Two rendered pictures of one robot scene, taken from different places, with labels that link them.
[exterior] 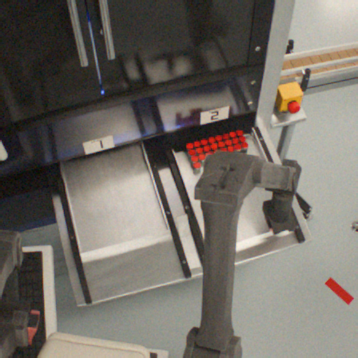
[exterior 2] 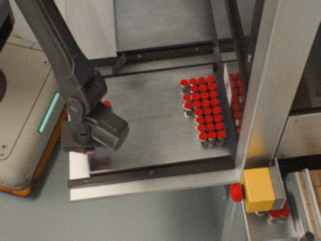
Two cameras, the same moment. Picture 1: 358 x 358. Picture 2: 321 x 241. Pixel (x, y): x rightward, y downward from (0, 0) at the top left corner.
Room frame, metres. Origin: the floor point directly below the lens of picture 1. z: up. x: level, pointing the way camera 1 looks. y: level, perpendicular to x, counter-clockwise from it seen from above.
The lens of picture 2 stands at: (0.90, -0.75, 2.03)
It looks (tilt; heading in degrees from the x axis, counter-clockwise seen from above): 62 degrees down; 104
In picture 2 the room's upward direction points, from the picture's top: 6 degrees counter-clockwise
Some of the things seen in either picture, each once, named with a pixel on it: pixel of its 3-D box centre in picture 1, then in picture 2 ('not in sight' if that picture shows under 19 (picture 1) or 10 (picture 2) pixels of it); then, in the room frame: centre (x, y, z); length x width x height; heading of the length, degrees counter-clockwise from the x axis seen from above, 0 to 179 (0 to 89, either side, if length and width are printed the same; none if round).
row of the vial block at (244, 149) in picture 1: (219, 155); (197, 112); (0.83, -0.13, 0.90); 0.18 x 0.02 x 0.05; 106
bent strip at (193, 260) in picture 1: (188, 241); (100, 66); (0.55, -0.03, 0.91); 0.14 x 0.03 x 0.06; 14
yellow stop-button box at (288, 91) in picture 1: (287, 94); (260, 189); (0.99, -0.34, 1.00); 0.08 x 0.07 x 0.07; 15
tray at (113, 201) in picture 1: (110, 192); (173, 10); (0.72, 0.19, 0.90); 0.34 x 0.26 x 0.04; 15
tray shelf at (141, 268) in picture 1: (173, 201); (155, 69); (0.69, 0.01, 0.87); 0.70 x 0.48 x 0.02; 105
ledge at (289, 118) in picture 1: (281, 106); (273, 213); (1.03, -0.35, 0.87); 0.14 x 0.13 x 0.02; 15
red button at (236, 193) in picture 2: (293, 106); (239, 192); (0.94, -0.36, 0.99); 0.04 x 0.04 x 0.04; 15
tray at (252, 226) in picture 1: (232, 188); (154, 119); (0.72, -0.16, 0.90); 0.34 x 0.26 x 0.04; 16
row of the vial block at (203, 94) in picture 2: (216, 149); (206, 111); (0.85, -0.12, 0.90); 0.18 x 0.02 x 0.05; 106
